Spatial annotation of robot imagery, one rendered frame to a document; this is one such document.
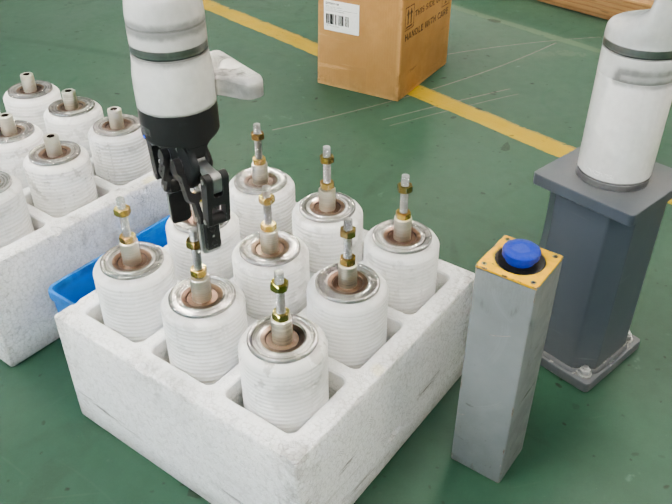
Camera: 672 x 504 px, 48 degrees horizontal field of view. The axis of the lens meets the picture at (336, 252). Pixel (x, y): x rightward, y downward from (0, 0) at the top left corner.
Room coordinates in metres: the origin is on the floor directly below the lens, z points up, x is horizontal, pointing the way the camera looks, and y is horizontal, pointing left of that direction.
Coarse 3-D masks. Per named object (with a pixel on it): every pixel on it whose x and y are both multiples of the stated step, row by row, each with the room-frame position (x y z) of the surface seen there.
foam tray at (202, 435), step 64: (64, 320) 0.71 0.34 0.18; (256, 320) 0.70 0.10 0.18; (448, 320) 0.74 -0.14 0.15; (128, 384) 0.64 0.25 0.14; (192, 384) 0.60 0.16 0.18; (384, 384) 0.61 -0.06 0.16; (448, 384) 0.75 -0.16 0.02; (192, 448) 0.58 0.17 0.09; (256, 448) 0.52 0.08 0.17; (320, 448) 0.52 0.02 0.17; (384, 448) 0.62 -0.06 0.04
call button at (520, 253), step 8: (512, 240) 0.66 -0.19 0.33; (520, 240) 0.66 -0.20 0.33; (528, 240) 0.66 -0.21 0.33; (504, 248) 0.65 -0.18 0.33; (512, 248) 0.64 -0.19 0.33; (520, 248) 0.64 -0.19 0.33; (528, 248) 0.64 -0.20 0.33; (536, 248) 0.64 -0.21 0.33; (504, 256) 0.64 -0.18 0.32; (512, 256) 0.63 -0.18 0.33; (520, 256) 0.63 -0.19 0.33; (528, 256) 0.63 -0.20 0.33; (536, 256) 0.63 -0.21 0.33; (512, 264) 0.63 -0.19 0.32; (520, 264) 0.63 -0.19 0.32; (528, 264) 0.63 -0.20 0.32
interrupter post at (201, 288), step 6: (192, 282) 0.65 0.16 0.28; (198, 282) 0.65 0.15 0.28; (204, 282) 0.65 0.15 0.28; (192, 288) 0.65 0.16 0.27; (198, 288) 0.65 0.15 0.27; (204, 288) 0.65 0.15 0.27; (210, 288) 0.66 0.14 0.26; (192, 294) 0.66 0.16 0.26; (198, 294) 0.65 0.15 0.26; (204, 294) 0.65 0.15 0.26; (210, 294) 0.66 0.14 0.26; (198, 300) 0.65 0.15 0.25; (204, 300) 0.65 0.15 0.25
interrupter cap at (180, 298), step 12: (216, 276) 0.70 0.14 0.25; (180, 288) 0.68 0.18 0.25; (216, 288) 0.68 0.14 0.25; (228, 288) 0.68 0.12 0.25; (168, 300) 0.65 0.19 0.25; (180, 300) 0.65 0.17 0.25; (192, 300) 0.66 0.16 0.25; (216, 300) 0.65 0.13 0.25; (228, 300) 0.65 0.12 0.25; (180, 312) 0.63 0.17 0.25; (192, 312) 0.63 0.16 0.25; (204, 312) 0.63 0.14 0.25; (216, 312) 0.63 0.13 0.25
